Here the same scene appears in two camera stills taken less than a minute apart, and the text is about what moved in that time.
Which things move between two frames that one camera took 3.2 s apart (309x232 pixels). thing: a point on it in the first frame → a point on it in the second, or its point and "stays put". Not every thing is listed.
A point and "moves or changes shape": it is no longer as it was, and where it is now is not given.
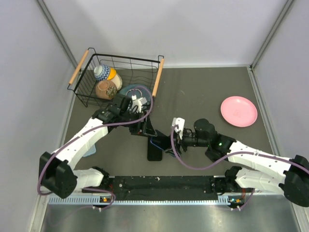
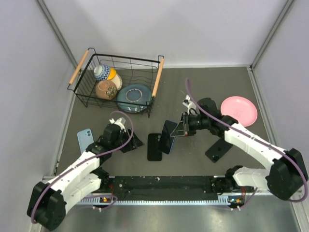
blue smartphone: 161,140 moves or changes shape
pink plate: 238,111 stays put
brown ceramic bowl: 105,89 stays put
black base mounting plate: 158,184 stays put
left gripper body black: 137,128 → 131,145
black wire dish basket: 98,78 stays put
